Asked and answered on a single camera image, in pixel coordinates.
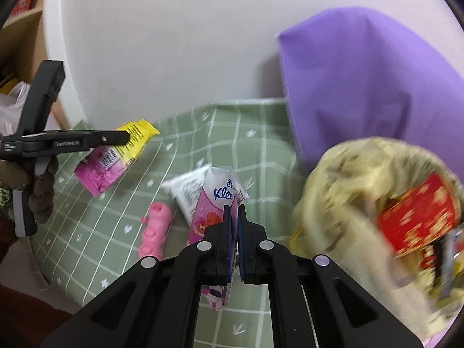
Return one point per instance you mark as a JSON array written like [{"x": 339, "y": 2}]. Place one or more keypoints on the red yellow snack wrapper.
[{"x": 417, "y": 217}]

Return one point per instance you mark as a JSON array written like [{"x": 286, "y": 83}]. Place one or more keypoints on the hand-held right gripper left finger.
[{"x": 229, "y": 261}]

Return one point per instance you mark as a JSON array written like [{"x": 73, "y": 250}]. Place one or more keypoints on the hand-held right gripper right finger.
[{"x": 242, "y": 261}]

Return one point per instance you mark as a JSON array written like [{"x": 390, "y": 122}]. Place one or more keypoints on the white plastic bag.
[{"x": 11, "y": 108}]

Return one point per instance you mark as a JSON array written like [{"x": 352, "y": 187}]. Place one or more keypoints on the pink white tissue pack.
[{"x": 214, "y": 203}]

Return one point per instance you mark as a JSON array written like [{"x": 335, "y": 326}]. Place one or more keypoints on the pink pig toy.
[{"x": 156, "y": 228}]

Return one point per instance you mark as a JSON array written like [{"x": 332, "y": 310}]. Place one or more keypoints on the dark red cloth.
[{"x": 25, "y": 315}]

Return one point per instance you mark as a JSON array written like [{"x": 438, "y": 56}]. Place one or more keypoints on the green checked cloth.
[{"x": 224, "y": 134}]

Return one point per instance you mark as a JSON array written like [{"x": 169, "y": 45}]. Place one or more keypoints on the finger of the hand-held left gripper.
[{"x": 108, "y": 138}]

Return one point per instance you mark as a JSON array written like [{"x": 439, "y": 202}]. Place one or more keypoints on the purple fabric cover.
[{"x": 362, "y": 79}]

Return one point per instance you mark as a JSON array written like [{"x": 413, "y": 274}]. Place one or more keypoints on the white silver packet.
[{"x": 185, "y": 188}]

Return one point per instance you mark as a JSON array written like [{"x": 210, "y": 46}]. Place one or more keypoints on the pink yellow wrapper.
[{"x": 105, "y": 166}]

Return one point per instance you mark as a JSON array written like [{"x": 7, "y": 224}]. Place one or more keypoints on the yellow plastic trash bag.
[{"x": 344, "y": 195}]

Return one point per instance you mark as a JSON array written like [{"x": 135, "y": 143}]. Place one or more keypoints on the wooden shelf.
[{"x": 25, "y": 43}]

